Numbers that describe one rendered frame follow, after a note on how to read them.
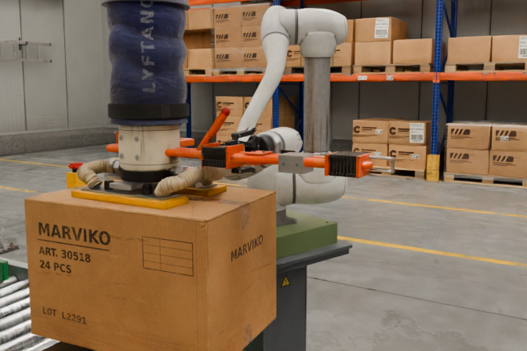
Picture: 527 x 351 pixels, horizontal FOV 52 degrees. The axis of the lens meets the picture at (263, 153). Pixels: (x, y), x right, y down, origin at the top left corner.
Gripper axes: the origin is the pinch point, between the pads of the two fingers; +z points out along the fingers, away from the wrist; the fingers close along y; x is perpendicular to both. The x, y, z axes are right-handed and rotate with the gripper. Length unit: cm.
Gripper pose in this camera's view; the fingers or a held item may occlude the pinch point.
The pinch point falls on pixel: (227, 155)
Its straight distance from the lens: 144.3
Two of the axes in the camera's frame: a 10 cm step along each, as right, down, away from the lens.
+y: 0.0, 9.9, 1.3
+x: -8.8, -0.6, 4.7
